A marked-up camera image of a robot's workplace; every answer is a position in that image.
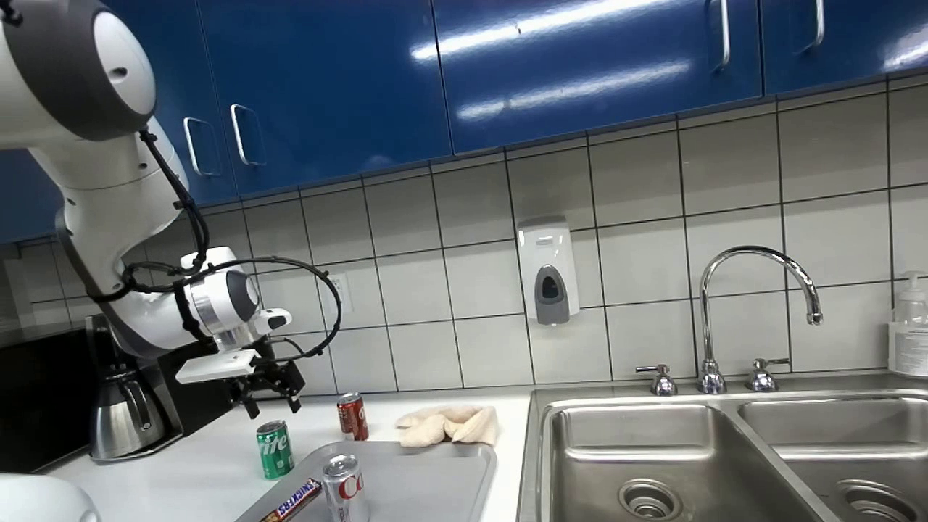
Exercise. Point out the beige waffle cloth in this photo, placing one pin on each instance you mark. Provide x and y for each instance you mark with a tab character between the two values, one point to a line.
449	428

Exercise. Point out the green soda can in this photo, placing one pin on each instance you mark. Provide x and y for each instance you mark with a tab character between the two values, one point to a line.
272	453

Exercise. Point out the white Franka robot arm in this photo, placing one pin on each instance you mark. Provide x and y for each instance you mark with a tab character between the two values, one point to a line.
104	205

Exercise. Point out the black microwave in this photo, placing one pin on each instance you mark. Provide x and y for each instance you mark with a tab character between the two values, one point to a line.
43	406

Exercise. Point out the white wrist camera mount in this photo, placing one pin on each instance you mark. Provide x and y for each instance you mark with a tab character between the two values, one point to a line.
217	367

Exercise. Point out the stainless steel double sink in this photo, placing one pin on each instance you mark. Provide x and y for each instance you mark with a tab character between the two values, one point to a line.
676	453

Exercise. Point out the clear soap bottle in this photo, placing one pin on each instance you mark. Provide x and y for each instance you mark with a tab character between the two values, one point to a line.
912	334

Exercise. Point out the silver soda can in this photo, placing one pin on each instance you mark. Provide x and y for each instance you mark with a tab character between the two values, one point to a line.
343	488

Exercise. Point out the white wall soap dispenser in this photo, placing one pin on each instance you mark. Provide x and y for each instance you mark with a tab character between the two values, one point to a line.
548	270

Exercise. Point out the black coffee maker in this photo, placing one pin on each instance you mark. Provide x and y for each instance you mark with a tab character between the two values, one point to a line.
197	406

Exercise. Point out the white rounded object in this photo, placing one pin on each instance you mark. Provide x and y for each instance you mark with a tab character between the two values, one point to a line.
43	499

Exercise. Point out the chrome gooseneck faucet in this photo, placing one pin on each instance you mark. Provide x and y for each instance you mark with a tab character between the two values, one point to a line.
706	330

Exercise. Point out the red soda can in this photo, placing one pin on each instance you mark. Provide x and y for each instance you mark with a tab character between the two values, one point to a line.
351	418

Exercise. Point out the steel coffee carafe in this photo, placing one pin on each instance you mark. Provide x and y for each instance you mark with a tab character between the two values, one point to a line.
125	421

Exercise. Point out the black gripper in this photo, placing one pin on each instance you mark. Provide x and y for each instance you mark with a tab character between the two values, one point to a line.
264	375

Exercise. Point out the white wall outlet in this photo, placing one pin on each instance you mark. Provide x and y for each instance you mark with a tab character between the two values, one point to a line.
338	295

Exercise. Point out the blue cabinet door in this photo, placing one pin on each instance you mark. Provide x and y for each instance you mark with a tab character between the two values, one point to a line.
597	105
858	38
188	58
328	77

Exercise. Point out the brown candy bar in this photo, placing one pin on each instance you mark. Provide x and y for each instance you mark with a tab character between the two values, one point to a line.
291	499

